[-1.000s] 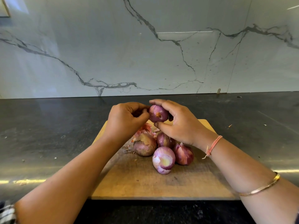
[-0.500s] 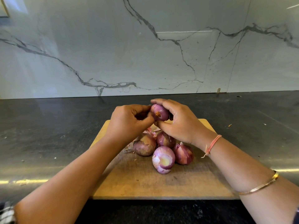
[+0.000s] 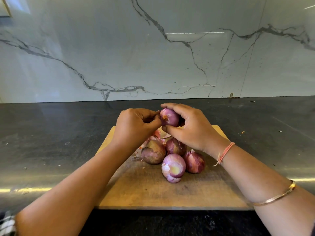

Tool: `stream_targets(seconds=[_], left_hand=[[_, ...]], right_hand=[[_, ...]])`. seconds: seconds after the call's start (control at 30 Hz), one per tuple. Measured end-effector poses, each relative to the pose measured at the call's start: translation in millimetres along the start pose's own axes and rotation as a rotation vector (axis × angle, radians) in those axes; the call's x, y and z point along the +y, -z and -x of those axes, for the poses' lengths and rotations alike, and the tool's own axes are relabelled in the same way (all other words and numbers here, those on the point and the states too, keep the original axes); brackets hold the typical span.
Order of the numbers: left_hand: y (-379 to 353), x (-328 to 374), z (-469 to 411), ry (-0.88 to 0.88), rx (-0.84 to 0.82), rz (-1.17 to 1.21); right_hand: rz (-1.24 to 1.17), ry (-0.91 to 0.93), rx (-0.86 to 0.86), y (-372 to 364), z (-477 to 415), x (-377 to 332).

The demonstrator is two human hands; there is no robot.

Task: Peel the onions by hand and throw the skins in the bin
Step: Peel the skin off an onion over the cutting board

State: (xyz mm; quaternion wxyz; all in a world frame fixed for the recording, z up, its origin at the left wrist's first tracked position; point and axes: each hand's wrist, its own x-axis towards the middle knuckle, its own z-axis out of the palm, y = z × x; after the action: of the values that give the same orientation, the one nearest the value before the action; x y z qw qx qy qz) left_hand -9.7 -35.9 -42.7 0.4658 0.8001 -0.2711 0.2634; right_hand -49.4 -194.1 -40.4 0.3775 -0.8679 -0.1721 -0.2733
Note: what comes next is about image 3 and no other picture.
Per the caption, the person's left hand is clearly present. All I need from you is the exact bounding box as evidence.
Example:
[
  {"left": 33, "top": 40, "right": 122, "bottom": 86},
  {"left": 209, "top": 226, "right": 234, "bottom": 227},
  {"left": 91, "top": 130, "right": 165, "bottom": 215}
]
[{"left": 113, "top": 108, "right": 162, "bottom": 155}]

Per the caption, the black white plaid sleeve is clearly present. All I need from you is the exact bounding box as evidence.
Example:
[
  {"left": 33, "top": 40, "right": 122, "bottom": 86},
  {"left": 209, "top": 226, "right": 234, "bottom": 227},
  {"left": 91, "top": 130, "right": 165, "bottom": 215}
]
[{"left": 0, "top": 211, "right": 17, "bottom": 236}]

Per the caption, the wooden cutting board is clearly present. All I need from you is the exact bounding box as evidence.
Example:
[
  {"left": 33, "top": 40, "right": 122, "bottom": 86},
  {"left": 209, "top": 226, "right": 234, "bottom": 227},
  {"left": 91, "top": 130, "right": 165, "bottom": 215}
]
[{"left": 96, "top": 125, "right": 254, "bottom": 211}]

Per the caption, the small red onion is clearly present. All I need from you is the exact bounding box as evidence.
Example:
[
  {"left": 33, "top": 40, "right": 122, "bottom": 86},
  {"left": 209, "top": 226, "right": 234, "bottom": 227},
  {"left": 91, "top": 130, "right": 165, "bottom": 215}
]
[{"left": 159, "top": 108, "right": 181, "bottom": 127}]

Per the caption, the red onion with pale patch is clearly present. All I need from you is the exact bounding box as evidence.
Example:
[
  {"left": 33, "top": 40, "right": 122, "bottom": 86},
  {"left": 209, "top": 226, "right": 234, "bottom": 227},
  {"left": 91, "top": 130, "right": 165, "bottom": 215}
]
[{"left": 161, "top": 153, "right": 187, "bottom": 184}]

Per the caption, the person's right forearm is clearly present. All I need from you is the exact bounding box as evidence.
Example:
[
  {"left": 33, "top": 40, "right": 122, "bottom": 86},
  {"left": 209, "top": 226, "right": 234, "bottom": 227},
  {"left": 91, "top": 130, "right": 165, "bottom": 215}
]
[{"left": 214, "top": 142, "right": 315, "bottom": 236}]

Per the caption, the person's left forearm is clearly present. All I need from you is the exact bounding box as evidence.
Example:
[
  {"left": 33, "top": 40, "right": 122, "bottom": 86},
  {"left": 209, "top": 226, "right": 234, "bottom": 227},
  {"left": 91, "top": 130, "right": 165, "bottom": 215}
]
[{"left": 16, "top": 145, "right": 134, "bottom": 236}]

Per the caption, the pile of onion peels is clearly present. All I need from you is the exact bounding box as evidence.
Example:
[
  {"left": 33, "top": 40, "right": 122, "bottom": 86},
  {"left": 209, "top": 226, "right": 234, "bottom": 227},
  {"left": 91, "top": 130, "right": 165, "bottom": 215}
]
[{"left": 148, "top": 128, "right": 170, "bottom": 146}]

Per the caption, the orange thread bracelet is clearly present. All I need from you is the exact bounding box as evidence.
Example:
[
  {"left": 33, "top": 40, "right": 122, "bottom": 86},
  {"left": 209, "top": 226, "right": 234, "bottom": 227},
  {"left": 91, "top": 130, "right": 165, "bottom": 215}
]
[{"left": 213, "top": 141, "right": 236, "bottom": 167}]

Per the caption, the gold bangle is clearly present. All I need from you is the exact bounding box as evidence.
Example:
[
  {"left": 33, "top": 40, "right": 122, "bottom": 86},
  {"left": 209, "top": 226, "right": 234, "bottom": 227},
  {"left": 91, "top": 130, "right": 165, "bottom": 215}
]
[{"left": 248, "top": 180, "right": 297, "bottom": 207}]

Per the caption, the white wall switch plate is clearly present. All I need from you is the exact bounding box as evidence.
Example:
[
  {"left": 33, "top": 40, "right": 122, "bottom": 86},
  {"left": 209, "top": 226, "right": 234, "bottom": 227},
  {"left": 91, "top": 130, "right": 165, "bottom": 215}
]
[{"left": 0, "top": 0, "right": 11, "bottom": 18}]

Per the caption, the brownish red onion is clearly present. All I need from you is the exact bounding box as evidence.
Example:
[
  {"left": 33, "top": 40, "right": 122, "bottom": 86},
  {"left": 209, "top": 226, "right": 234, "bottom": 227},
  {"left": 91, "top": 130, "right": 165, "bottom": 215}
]
[{"left": 141, "top": 139, "right": 167, "bottom": 165}]

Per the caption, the person's right hand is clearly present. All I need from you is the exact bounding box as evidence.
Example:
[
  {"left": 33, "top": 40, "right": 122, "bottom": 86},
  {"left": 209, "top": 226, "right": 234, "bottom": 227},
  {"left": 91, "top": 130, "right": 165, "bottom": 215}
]
[{"left": 160, "top": 103, "right": 232, "bottom": 155}]

